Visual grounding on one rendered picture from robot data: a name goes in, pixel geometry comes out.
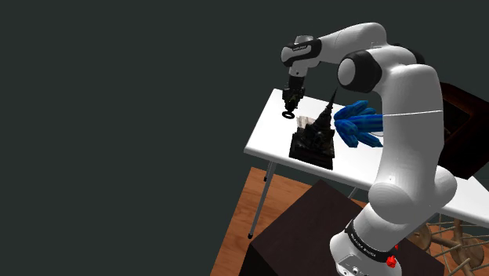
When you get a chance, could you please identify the wooden spoked chair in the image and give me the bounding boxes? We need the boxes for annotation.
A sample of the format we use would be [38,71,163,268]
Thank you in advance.
[406,213,489,276]

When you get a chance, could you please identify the dark temple figure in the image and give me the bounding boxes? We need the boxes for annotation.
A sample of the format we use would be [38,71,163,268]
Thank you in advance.
[288,86,340,171]

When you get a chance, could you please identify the small pale crumpled object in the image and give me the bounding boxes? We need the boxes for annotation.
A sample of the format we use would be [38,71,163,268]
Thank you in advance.
[295,115,317,130]

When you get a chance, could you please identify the white table with metal legs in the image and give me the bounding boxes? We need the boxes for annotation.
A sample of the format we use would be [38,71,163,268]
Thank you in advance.
[243,88,489,240]

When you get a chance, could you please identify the dark robot stand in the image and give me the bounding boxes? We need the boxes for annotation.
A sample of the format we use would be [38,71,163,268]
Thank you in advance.
[238,179,447,276]

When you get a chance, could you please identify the dark brown wooden box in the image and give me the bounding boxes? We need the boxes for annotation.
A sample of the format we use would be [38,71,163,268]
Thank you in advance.
[436,82,489,181]

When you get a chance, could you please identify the blue cactus-shaped figure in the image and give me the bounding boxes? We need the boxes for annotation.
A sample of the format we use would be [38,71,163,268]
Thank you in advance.
[332,100,385,149]

